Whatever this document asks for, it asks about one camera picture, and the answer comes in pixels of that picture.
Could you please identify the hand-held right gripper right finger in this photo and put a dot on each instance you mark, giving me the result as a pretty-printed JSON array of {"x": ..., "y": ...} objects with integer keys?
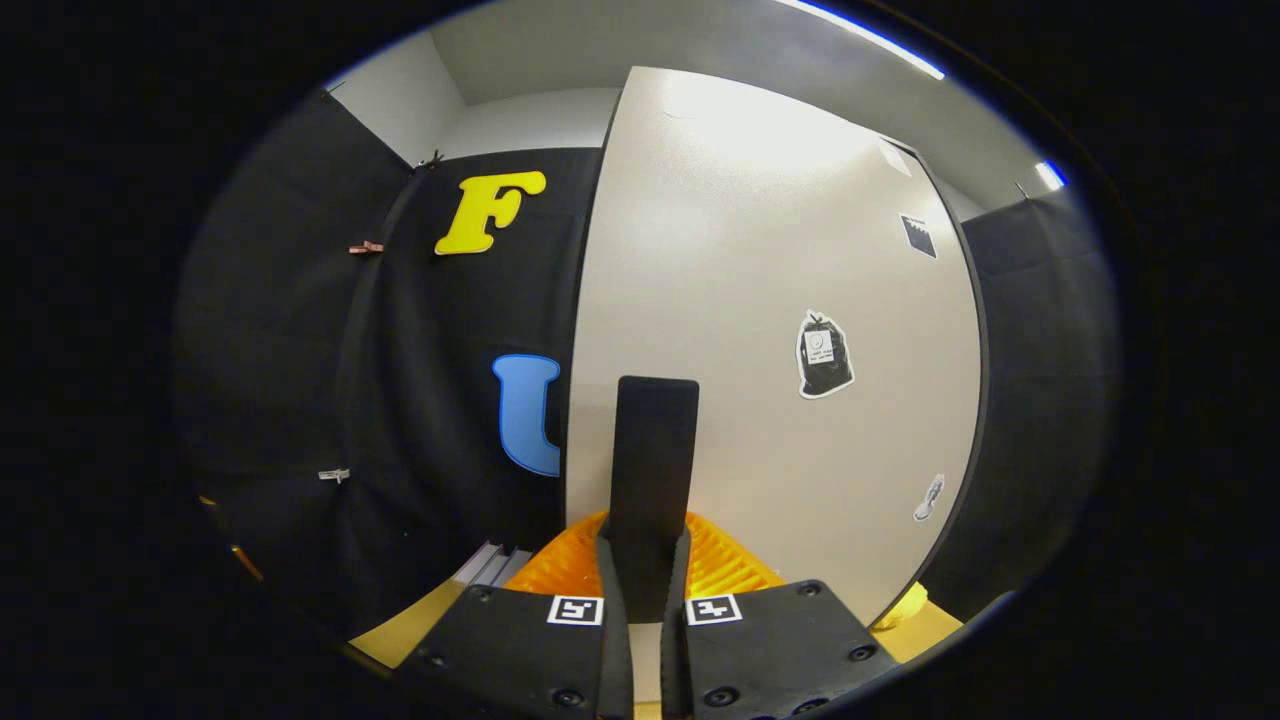
[{"x": 675, "y": 660}]

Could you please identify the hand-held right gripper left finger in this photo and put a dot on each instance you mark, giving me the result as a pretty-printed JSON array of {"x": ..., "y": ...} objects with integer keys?
[{"x": 620, "y": 660}]

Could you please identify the beige cabinet door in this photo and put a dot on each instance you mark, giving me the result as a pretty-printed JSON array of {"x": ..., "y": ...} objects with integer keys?
[{"x": 760, "y": 250}]

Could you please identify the yellow sponge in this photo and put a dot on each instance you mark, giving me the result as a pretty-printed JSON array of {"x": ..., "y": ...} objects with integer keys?
[{"x": 905, "y": 605}]

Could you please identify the white clip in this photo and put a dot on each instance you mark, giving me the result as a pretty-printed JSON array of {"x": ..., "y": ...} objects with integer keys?
[{"x": 334, "y": 475}]

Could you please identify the pink clip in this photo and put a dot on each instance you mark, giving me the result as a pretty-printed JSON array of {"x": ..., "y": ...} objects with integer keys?
[{"x": 365, "y": 247}]

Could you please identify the small ceiling light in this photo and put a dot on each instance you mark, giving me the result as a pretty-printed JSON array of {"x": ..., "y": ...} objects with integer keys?
[{"x": 1050, "y": 175}]

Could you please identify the long ceiling light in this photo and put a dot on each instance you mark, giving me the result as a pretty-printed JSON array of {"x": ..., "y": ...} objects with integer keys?
[{"x": 870, "y": 38}]

